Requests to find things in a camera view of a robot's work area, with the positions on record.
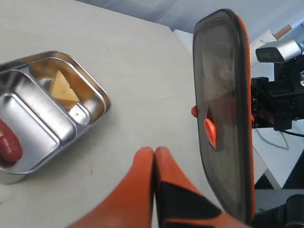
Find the yellow toy cheese wedge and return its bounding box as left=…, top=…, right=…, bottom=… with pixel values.
left=49, top=70, right=80, bottom=110

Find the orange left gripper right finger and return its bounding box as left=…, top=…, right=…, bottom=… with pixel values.
left=154, top=147, right=252, bottom=228

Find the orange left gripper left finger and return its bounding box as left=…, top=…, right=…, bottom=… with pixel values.
left=69, top=147, right=154, bottom=228

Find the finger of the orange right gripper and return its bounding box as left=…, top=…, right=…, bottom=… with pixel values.
left=191, top=105, right=198, bottom=118

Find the red toy sausage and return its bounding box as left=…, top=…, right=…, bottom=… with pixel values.
left=0, top=120, right=23, bottom=163

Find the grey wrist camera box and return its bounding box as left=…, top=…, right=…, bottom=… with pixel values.
left=256, top=40, right=304, bottom=63

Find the cardboard tube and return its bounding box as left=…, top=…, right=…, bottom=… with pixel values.
left=273, top=25, right=292, bottom=40

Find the stainless steel lunch box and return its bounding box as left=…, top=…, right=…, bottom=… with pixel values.
left=0, top=50, right=111, bottom=184

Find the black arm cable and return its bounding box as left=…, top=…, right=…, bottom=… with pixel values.
left=281, top=128, right=304, bottom=138

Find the blue-grey backdrop curtain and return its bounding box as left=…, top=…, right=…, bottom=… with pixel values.
left=76, top=0, right=304, bottom=48

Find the dark transparent box lid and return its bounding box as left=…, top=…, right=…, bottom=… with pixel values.
left=193, top=9, right=255, bottom=223

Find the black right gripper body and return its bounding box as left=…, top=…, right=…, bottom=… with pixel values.
left=251, top=59, right=304, bottom=131

